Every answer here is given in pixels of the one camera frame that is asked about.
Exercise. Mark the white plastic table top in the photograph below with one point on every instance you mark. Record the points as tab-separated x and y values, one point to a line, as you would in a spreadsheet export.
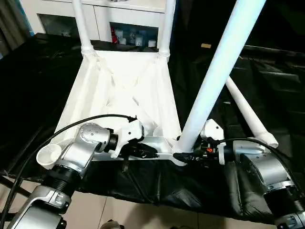
107	71

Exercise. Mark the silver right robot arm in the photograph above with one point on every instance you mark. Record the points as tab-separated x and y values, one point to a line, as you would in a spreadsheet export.
267	167

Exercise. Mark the black table mat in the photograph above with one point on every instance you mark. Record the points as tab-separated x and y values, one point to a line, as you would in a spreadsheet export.
166	186

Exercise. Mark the small yellow tag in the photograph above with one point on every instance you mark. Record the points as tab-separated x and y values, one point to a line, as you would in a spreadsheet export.
206	45

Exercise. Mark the black long bar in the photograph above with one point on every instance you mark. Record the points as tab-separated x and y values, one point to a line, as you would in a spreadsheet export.
274	50

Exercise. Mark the white glass-door cabinet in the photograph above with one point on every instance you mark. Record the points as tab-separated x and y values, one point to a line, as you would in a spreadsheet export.
100	16

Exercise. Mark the grey curtain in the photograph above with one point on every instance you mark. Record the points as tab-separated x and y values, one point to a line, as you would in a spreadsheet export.
12	23

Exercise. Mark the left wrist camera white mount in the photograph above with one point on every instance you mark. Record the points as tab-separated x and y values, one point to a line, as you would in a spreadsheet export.
128	131

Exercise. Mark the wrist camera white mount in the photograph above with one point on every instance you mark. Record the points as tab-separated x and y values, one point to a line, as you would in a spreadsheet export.
212	128
128	131

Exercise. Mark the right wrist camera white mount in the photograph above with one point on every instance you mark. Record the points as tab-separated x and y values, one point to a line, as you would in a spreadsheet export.
212	128

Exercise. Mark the black folding table frame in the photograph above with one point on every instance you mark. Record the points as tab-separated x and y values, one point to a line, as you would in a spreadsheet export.
16	184

